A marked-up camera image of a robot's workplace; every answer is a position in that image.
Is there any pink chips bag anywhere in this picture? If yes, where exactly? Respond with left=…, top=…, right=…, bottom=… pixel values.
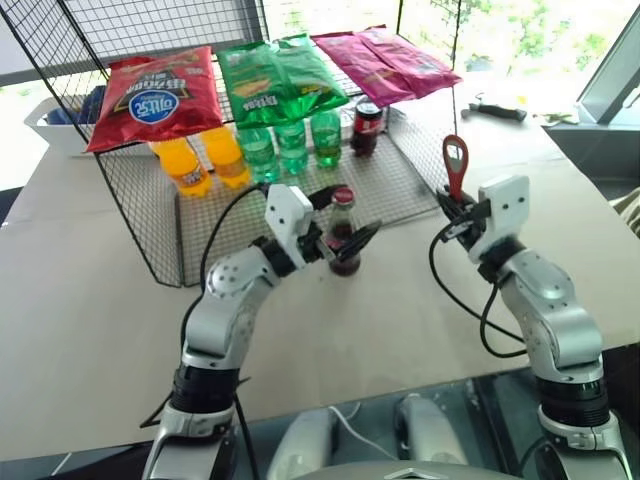
left=310, top=30, right=417, bottom=109
left=358, top=25, right=464, bottom=100

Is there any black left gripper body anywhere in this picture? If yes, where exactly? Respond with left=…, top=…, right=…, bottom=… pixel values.
left=297, top=226, right=338, bottom=266

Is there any blue item in bin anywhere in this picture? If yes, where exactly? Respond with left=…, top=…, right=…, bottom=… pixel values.
left=81, top=86, right=109, bottom=124

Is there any red chips bag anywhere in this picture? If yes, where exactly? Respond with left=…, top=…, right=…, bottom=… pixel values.
left=85, top=45, right=224, bottom=154

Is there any plastic cola bottle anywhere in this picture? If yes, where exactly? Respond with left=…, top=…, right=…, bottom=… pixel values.
left=349, top=97, right=388, bottom=159

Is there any thin white cable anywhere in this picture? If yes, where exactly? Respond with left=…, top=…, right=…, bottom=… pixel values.
left=326, top=401, right=402, bottom=462

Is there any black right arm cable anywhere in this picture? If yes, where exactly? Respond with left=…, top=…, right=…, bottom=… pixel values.
left=428, top=224, right=530, bottom=359

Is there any black wire mesh rack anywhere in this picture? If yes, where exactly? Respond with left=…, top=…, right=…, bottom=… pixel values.
left=0, top=0, right=462, bottom=289

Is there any grey curved panel with emblem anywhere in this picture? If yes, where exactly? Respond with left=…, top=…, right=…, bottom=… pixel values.
left=318, top=460, right=507, bottom=480

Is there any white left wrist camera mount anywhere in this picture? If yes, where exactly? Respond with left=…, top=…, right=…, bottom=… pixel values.
left=263, top=183, right=317, bottom=269

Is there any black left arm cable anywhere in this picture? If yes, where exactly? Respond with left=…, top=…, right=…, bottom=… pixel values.
left=179, top=182, right=274, bottom=351

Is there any black handled hammer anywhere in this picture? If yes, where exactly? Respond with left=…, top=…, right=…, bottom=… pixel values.
left=459, top=96, right=529, bottom=124

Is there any glass cola bottle red cap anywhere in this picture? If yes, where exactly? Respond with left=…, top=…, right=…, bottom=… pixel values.
left=324, top=187, right=363, bottom=278

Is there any green chips bag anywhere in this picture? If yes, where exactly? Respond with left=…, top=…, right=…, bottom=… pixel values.
left=272, top=33, right=351, bottom=119
left=215, top=42, right=307, bottom=131

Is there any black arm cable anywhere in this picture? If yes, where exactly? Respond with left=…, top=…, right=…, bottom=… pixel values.
left=179, top=182, right=274, bottom=351
left=428, top=224, right=530, bottom=359

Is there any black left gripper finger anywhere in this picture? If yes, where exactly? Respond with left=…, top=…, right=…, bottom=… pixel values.
left=305, top=184, right=352, bottom=212
left=333, top=220, right=384, bottom=264

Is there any grey framed glass panel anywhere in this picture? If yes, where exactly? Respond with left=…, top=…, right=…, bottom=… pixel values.
left=574, top=3, right=640, bottom=127

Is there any beige striped cloth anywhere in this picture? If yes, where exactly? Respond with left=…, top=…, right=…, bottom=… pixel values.
left=608, top=186, right=640, bottom=237

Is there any white plastic bin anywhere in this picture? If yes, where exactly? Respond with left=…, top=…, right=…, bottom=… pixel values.
left=23, top=94, right=109, bottom=157

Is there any silver rounded shell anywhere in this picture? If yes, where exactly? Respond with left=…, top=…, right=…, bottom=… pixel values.
left=266, top=406, right=336, bottom=480
left=393, top=393, right=470, bottom=467

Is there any dark side counter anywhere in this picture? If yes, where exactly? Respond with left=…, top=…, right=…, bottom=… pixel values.
left=541, top=118, right=640, bottom=204

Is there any green soda plastic bottle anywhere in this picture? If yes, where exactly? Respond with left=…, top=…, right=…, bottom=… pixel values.
left=310, top=110, right=344, bottom=171
left=238, top=124, right=281, bottom=184
left=273, top=119, right=311, bottom=177

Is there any red bottle opener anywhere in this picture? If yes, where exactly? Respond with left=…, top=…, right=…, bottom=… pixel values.
left=441, top=134, right=470, bottom=201

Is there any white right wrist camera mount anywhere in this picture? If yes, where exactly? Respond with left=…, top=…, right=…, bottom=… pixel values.
left=466, top=174, right=531, bottom=264

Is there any orange soda plastic bottle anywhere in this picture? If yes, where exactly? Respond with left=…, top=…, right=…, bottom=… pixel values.
left=201, top=126, right=252, bottom=191
left=149, top=137, right=214, bottom=199

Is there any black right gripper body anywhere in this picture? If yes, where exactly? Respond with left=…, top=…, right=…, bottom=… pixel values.
left=441, top=198, right=491, bottom=249

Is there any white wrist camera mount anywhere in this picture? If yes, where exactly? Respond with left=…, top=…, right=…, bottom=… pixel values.
left=263, top=183, right=317, bottom=269
left=466, top=174, right=531, bottom=264

